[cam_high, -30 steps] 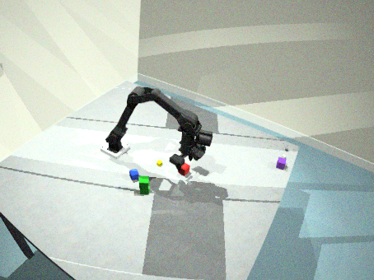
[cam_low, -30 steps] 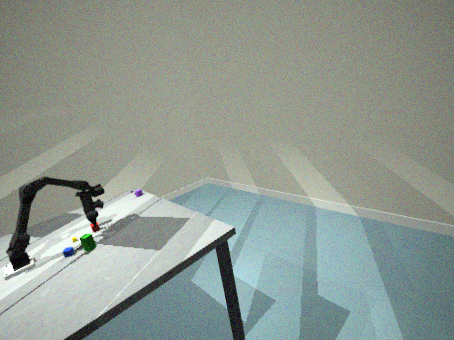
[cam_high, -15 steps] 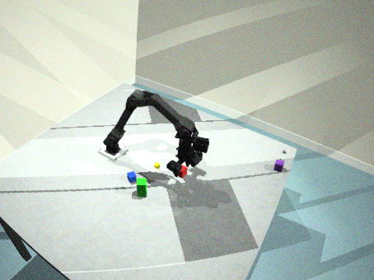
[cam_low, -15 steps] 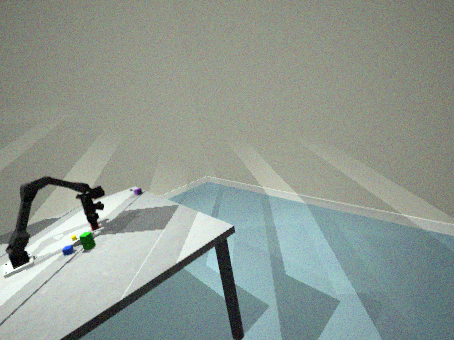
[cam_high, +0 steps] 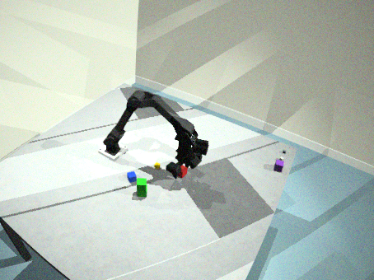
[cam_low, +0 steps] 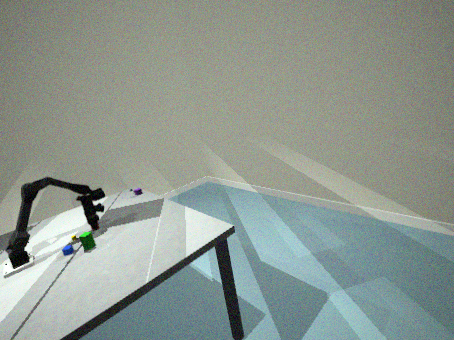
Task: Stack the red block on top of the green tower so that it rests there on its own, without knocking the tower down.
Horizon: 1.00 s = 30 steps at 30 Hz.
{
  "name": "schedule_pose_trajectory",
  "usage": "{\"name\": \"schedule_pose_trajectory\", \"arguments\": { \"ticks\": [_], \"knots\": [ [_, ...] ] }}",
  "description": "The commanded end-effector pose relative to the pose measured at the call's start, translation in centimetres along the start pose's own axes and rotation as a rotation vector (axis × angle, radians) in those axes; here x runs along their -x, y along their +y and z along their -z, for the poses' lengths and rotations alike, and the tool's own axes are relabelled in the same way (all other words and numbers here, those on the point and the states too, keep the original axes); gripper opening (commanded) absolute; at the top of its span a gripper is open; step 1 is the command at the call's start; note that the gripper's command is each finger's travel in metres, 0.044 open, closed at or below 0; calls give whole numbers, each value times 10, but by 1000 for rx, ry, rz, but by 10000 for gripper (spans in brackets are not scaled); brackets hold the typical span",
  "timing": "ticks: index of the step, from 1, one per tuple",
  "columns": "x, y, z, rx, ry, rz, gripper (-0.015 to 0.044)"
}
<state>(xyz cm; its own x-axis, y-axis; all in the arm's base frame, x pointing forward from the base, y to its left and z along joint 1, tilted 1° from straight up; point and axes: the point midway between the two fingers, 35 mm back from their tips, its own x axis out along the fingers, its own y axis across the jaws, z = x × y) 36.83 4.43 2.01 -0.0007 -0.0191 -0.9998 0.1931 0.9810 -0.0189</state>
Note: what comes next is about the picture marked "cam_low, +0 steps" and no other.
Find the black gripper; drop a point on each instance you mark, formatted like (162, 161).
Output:
(91, 215)

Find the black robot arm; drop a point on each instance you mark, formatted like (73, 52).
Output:
(19, 238)

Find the blue block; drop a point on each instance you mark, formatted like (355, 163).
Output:
(68, 250)

